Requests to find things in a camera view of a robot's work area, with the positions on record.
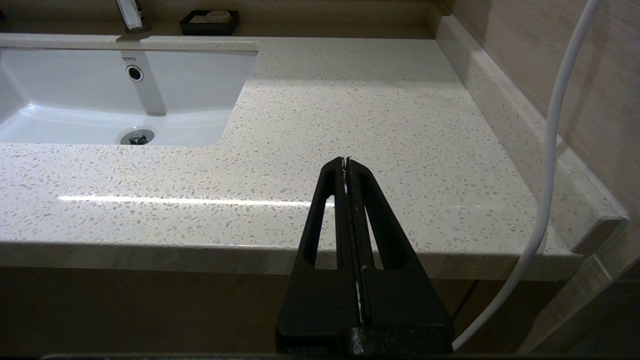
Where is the black soap dish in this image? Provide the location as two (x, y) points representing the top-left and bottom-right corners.
(179, 10), (240, 37)

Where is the wooden vanity cabinet front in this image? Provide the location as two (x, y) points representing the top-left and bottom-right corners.
(0, 265), (566, 357)

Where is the white ceramic sink basin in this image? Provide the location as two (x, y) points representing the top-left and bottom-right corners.
(0, 47), (258, 147)

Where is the white cable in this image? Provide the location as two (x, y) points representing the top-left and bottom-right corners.
(451, 0), (603, 350)

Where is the chrome faucet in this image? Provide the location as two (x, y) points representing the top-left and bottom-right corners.
(114, 0), (151, 35)

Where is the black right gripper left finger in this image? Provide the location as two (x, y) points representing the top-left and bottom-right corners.
(276, 157), (362, 356)

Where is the chrome sink drain plug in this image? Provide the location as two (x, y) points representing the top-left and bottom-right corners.
(120, 129), (156, 146)

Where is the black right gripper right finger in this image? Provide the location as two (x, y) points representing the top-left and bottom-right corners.
(347, 158), (455, 356)

